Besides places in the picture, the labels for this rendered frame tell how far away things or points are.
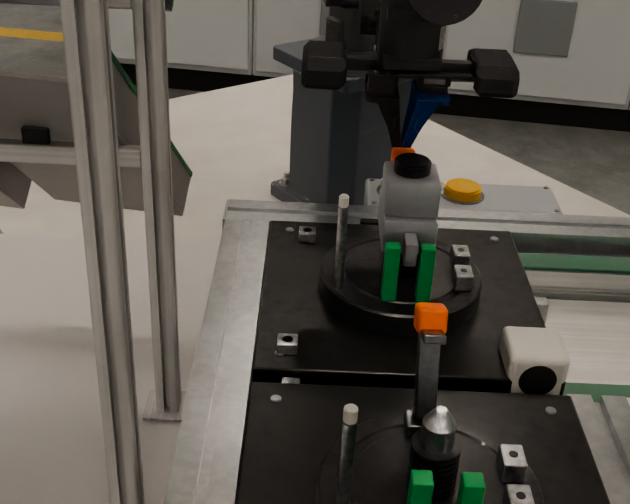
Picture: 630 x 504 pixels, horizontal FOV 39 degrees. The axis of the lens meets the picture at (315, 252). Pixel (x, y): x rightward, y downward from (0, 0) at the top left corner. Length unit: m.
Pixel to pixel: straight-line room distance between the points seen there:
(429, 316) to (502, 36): 3.24
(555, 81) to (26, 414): 3.25
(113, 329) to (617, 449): 0.37
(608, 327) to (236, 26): 3.14
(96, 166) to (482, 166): 0.88
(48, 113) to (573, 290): 0.53
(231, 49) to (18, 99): 3.27
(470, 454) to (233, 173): 0.73
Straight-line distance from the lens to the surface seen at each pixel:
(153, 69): 0.65
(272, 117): 1.43
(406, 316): 0.71
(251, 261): 0.83
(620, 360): 0.84
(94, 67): 0.47
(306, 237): 0.84
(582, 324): 0.88
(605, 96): 3.90
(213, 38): 3.91
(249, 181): 1.21
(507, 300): 0.79
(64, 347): 0.90
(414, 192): 0.70
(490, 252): 0.86
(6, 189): 0.85
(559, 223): 0.96
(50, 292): 0.99
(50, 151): 0.70
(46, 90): 0.63
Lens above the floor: 1.39
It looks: 30 degrees down
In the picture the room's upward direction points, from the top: 3 degrees clockwise
